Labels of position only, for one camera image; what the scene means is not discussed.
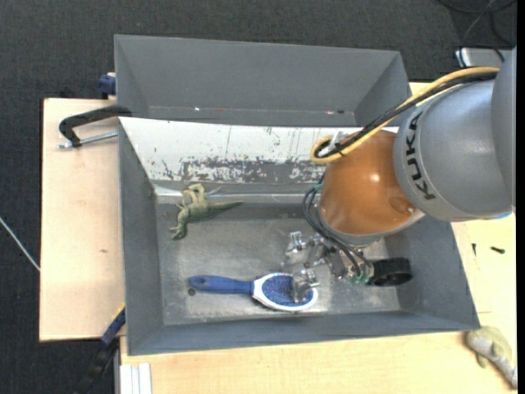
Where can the small black screw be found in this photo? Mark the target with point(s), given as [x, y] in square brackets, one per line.
[498, 250]

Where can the black cylinder on white bracket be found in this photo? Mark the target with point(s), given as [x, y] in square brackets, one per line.
[389, 272]

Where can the blue and white brush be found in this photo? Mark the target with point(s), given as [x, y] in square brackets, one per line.
[270, 290]

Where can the pale green glove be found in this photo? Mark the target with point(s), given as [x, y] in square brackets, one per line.
[492, 349]

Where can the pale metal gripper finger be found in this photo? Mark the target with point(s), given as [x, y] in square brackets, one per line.
[308, 279]
[296, 242]

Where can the green toy dinosaur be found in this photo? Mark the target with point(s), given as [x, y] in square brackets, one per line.
[196, 212]

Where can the grey metal bin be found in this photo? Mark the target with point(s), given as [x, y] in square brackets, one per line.
[229, 244]

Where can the pale wood flat board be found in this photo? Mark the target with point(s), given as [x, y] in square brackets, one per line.
[82, 228]

